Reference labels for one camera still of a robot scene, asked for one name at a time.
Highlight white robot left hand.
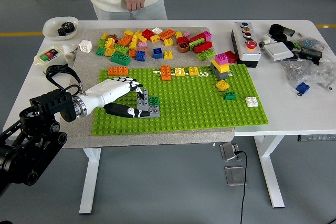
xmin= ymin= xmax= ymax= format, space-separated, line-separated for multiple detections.
xmin=83 ymin=76 xmax=152 ymax=119

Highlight grey two-by-three brick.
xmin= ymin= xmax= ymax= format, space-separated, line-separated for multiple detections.
xmin=136 ymin=89 xmax=149 ymax=111

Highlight orange two-by-four brick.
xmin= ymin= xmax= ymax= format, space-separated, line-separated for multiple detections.
xmin=108 ymin=66 xmax=129 ymax=77
xmin=158 ymin=29 xmax=176 ymax=41

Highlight dark green two-by-four brick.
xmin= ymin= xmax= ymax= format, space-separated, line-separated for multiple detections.
xmin=110 ymin=52 xmax=132 ymax=67

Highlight red square brick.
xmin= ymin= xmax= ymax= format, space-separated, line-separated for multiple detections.
xmin=141 ymin=29 xmax=154 ymax=41

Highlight yellow long brick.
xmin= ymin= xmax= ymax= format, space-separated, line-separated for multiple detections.
xmin=130 ymin=33 xmax=140 ymax=50

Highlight light green two-by-four brick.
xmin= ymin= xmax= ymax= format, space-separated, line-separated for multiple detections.
xmin=188 ymin=38 xmax=206 ymax=52
xmin=113 ymin=44 xmax=131 ymax=55
xmin=196 ymin=50 xmax=216 ymax=62

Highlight orange two-by-three brick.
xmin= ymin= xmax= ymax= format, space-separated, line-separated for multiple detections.
xmin=160 ymin=65 xmax=173 ymax=81
xmin=117 ymin=35 xmax=133 ymax=47

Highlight grey long brick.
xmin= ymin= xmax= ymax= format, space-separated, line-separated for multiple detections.
xmin=141 ymin=105 xmax=161 ymax=119

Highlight brown square brick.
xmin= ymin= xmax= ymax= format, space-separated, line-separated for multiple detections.
xmin=177 ymin=42 xmax=191 ymax=54

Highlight red long brick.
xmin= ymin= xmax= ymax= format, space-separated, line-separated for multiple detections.
xmin=189 ymin=32 xmax=207 ymax=44

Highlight red two-by-four brick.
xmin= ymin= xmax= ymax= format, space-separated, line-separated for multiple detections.
xmin=193 ymin=41 xmax=214 ymax=54

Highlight green studded baseplate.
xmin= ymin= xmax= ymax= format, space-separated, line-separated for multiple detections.
xmin=91 ymin=63 xmax=269 ymax=136

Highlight pink square brick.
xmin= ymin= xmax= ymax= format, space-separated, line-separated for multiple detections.
xmin=214 ymin=52 xmax=229 ymax=65

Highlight yellow wide brick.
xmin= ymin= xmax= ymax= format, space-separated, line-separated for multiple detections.
xmin=211 ymin=59 xmax=230 ymax=73

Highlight grey square brick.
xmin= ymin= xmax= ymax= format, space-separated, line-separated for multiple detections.
xmin=210 ymin=63 xmax=229 ymax=80

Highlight white square brick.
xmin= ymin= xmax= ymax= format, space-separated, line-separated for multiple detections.
xmin=245 ymin=97 xmax=260 ymax=109

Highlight white cube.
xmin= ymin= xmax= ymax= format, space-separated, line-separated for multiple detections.
xmin=79 ymin=39 xmax=93 ymax=54

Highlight grey-brown mat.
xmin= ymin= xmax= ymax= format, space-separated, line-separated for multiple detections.
xmin=61 ymin=26 xmax=236 ymax=149

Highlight black gear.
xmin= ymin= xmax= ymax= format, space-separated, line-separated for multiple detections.
xmin=57 ymin=22 xmax=77 ymax=37

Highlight white oval bowl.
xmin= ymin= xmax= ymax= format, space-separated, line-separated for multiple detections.
xmin=42 ymin=16 xmax=80 ymax=42

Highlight white table leg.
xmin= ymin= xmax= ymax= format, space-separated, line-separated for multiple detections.
xmin=79 ymin=147 xmax=102 ymax=215
xmin=253 ymin=135 xmax=286 ymax=208

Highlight push-button control box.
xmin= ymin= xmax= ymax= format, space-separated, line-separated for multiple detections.
xmin=230 ymin=21 xmax=262 ymax=68

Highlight metal floor socket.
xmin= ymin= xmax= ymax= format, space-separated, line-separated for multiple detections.
xmin=219 ymin=142 xmax=240 ymax=162
xmin=224 ymin=166 xmax=248 ymax=187

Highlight white pipe connector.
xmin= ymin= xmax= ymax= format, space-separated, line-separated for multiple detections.
xmin=258 ymin=34 xmax=277 ymax=49

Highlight clear bag blue parts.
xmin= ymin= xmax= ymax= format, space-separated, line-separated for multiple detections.
xmin=297 ymin=37 xmax=325 ymax=51

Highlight black power adapter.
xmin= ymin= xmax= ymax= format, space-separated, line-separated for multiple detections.
xmin=300 ymin=47 xmax=323 ymax=65

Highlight clear bag of screws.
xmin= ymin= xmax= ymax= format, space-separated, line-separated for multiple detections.
xmin=281 ymin=58 xmax=336 ymax=92

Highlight table height control panel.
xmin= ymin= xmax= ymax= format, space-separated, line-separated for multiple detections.
xmin=297 ymin=134 xmax=336 ymax=142

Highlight green red switch box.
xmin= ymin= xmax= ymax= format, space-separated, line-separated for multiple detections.
xmin=34 ymin=46 xmax=68 ymax=74

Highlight black power cord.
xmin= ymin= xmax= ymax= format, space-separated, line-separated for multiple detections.
xmin=234 ymin=151 xmax=248 ymax=224

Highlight white wall switch panel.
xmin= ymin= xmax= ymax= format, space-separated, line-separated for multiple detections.
xmin=263 ymin=42 xmax=295 ymax=62

